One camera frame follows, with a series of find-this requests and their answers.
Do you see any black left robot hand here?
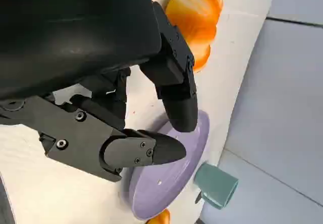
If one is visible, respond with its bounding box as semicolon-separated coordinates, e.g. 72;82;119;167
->
0;0;198;183

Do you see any pale green mug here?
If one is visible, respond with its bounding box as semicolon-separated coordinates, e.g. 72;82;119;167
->
194;163;239;210

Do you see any lilac plate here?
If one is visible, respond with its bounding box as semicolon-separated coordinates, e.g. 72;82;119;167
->
128;109;210;221

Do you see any orange white toy bread roll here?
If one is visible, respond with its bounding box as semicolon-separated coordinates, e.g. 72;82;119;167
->
147;208;171;224
165;0;224;73

